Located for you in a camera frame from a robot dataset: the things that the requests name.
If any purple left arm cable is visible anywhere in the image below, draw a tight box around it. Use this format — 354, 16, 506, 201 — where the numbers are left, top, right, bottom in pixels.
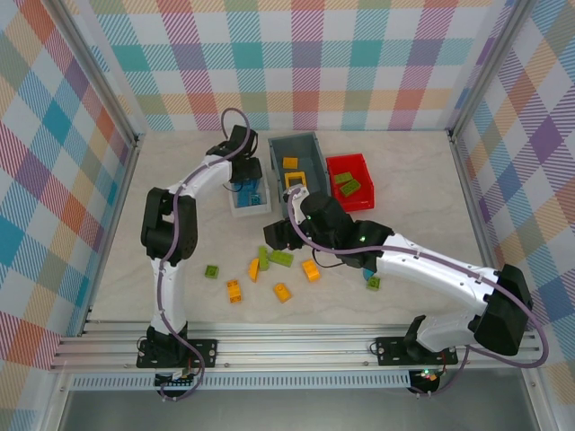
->
155, 107, 252, 403

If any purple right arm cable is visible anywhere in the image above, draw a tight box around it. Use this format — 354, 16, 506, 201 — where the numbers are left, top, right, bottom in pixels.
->
289, 190, 552, 399

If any grey plastic bin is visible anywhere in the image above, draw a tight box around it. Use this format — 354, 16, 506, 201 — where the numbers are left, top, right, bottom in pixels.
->
267, 132, 333, 216

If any grey metal sheet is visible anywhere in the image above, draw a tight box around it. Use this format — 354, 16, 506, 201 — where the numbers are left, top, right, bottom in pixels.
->
57, 389, 540, 431

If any aluminium side rail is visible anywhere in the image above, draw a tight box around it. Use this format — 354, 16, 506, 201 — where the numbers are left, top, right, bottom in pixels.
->
79, 134, 145, 336
448, 128, 507, 275

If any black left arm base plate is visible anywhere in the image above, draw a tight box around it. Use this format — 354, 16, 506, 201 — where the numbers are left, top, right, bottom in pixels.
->
136, 337, 220, 370

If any aluminium frame post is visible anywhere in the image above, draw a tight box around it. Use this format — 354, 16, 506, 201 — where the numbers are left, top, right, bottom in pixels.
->
447, 0, 540, 138
47, 0, 146, 149

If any white plastic bin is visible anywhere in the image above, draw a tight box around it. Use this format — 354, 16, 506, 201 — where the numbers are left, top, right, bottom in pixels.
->
226, 161, 274, 220

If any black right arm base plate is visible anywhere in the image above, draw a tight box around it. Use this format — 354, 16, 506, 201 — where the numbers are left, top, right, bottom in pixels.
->
375, 336, 459, 367

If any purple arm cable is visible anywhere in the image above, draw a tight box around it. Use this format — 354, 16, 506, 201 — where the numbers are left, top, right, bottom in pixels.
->
289, 190, 552, 399
155, 107, 252, 403

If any perforated grey cable duct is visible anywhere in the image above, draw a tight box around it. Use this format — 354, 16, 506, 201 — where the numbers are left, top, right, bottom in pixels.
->
70, 374, 413, 392

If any red plastic bin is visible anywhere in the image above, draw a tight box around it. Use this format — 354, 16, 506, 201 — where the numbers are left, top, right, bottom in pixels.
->
325, 153, 376, 213

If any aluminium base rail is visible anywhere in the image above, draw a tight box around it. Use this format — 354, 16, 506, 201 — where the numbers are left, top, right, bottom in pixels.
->
48, 317, 545, 374

